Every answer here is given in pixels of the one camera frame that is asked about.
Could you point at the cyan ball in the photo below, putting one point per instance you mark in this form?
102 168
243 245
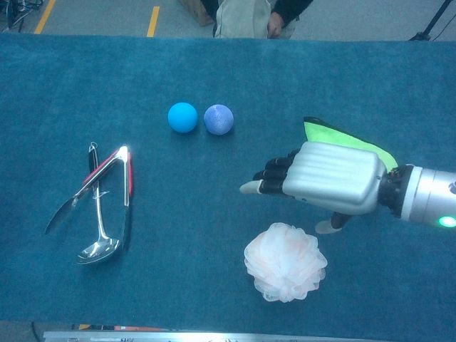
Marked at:
182 117

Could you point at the teal carpet table cover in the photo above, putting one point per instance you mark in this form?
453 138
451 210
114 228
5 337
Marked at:
196 231

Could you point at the aluminium rail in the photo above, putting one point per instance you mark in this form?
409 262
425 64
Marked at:
213 336

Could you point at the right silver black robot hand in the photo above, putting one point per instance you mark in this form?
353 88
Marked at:
335 178

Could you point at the black tripod stand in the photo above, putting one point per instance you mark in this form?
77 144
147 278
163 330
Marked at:
432 21

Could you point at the steel tongs with red grips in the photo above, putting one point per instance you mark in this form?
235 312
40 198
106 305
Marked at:
126 185

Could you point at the purple blue ball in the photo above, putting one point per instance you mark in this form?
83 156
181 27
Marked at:
218 119

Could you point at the white mesh bath loofah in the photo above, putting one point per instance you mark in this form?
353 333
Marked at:
285 261

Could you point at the green microfiber cloth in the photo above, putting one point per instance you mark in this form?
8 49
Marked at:
327 133

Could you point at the cardboard box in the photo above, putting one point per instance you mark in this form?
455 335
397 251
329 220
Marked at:
194 10

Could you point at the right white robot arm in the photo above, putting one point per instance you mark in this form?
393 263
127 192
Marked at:
427 196

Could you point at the seated person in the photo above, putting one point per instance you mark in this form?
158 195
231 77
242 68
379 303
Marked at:
242 18

